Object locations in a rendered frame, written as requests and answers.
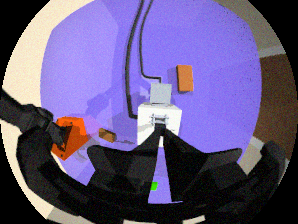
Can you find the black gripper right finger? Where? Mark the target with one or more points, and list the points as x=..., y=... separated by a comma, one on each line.
x=185, y=164

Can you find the small green block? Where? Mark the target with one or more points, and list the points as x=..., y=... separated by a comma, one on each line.
x=154, y=186

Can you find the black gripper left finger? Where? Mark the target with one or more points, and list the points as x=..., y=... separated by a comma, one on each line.
x=139, y=163

